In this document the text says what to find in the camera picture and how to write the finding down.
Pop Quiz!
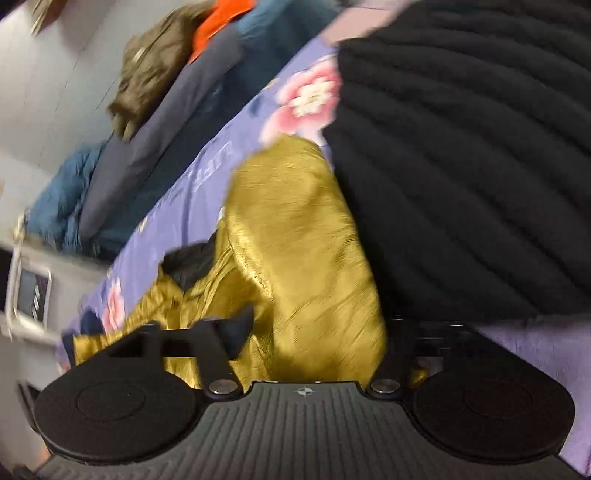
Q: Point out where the olive brown garment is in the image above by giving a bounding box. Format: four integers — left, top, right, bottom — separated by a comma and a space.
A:
107, 7, 218, 141

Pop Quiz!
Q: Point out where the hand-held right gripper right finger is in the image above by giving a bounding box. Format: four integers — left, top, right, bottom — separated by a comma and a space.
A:
367, 316, 522, 398

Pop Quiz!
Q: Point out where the black quilted coat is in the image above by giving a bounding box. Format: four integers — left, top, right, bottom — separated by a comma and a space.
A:
321, 0, 591, 324

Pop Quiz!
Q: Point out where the blue puffy garment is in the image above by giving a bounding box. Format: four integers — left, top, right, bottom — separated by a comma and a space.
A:
25, 141, 109, 252

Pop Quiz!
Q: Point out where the purple floral bedsheet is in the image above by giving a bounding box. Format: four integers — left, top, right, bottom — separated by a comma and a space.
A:
55, 0, 591, 476

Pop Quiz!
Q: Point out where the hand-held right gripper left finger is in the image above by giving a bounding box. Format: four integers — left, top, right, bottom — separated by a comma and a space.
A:
74, 307, 256, 400

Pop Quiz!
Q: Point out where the orange garment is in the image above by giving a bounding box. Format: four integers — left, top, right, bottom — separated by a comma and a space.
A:
190, 0, 257, 63

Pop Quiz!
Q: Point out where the white screen device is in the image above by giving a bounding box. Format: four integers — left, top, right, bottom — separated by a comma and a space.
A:
6, 247, 55, 332

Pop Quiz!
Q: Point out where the golden satin jacket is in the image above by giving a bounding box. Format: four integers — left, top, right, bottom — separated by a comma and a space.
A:
69, 136, 430, 391

